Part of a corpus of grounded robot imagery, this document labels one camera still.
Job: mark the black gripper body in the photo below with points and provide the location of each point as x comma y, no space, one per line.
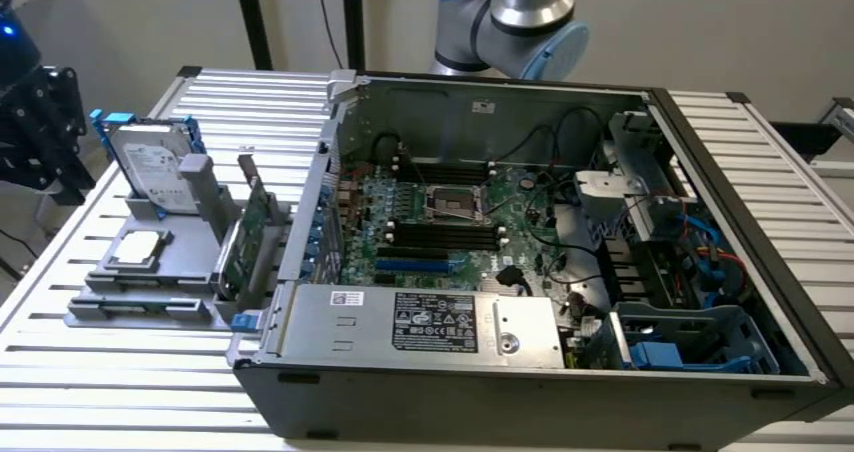
15,47

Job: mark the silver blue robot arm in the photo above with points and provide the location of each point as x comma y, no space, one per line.
528,2

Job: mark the green RAM stick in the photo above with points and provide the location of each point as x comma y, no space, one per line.
134,309

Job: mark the black RAM slot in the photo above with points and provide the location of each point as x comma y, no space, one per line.
444,237
444,230
444,224
446,180
446,169
446,175
446,164
444,243

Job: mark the short black expansion slot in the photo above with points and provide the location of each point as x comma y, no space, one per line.
394,279

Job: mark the long black expansion slot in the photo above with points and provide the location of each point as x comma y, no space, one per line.
414,253

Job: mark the blue expansion slot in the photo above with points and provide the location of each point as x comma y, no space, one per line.
410,265

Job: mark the blue disk caddy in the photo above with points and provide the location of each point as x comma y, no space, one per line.
101,132

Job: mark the silver hard disk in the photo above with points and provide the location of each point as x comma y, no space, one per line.
150,167

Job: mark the silver CPU chip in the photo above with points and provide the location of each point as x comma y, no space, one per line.
142,247

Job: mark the grey parts rack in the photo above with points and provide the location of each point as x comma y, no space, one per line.
194,257

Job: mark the thick black stand pole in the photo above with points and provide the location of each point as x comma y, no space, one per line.
254,17

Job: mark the green graphics card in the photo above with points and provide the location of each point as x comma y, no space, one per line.
250,242

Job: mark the blue case latch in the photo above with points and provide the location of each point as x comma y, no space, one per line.
245,322

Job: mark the thin black stand pole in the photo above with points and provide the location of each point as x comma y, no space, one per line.
354,17

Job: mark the CPU socket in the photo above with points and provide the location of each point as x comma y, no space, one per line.
454,202

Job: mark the silver power supply unit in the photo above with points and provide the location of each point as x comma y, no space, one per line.
374,332

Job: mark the green motherboard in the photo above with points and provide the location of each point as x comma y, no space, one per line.
468,252

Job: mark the black open PC case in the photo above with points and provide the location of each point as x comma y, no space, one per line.
468,402

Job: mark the grey metal disk bay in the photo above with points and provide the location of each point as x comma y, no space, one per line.
635,192

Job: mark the blue plastic disk bay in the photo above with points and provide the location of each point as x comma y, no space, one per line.
695,332

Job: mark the black block beside table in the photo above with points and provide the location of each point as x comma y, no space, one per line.
797,139

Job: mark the aluminium profile rail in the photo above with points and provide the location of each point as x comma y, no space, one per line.
837,117

